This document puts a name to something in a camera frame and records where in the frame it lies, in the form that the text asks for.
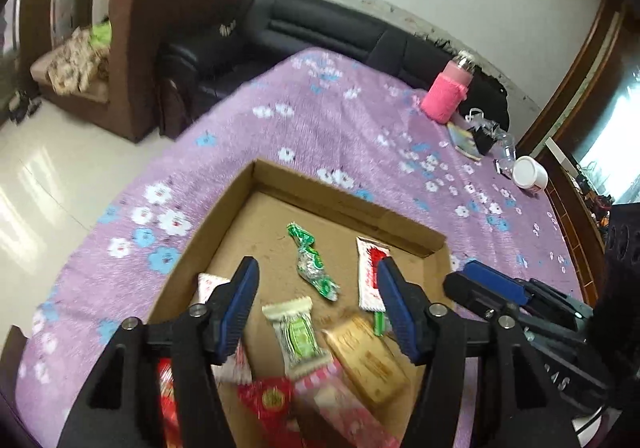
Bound pink knit-sleeved thermos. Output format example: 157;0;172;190
419;50;476;125

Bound green white candy packet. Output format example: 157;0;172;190
262;296;333;381

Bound wooden chair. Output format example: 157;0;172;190
0;325;27;439

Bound white red long snack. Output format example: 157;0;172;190
196;271;254;386

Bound cardboard tray box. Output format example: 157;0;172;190
150;160;451;380

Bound black shoes on floor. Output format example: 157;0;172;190
9;96;41;125

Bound pink strawberry snack packet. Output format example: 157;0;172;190
293;360;400;448

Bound wooden cabinet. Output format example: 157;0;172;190
516;0;639;305

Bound clear green candy wrapper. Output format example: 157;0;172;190
286;223;340;301

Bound yellow biscuit packet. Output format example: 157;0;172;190
322;315;408;408

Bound purple floral tablecloth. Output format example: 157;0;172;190
16;49;579;447

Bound white red narrow sachet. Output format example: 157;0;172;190
356;238;390;312

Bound wooden glass panel door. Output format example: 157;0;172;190
1;0;92;104

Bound red small snack packet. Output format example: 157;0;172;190
373;311;390;338

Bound small red candy packet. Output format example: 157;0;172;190
238;378;306;448

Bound clear plastic cup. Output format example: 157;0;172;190
494;127;516;178

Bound black leather sofa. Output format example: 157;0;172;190
156;0;511;139

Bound black small container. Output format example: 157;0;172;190
470;121;499;155

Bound brown fabric armchair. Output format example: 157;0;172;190
30;0;243;142

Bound small dark booklet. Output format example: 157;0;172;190
447;122;482;162

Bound bright red snack packet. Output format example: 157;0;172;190
157;358;182;448

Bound white plastic jar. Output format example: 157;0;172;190
512;155;548;193

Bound clothes pile on armchair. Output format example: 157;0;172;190
47;18;112;96

